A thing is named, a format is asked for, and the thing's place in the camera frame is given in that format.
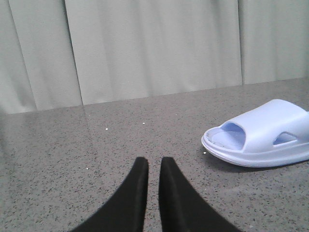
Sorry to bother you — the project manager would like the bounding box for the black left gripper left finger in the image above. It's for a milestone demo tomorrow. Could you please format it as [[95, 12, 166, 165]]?
[[73, 157, 149, 232]]

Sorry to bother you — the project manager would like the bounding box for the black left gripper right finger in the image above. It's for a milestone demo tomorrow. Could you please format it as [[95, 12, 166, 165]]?
[[159, 157, 240, 232]]

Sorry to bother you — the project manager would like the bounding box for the light blue slipper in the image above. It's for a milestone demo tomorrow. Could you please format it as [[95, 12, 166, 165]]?
[[201, 99, 309, 168]]

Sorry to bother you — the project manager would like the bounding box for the grey-green curtain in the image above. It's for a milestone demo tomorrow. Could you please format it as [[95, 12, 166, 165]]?
[[0, 0, 309, 114]]

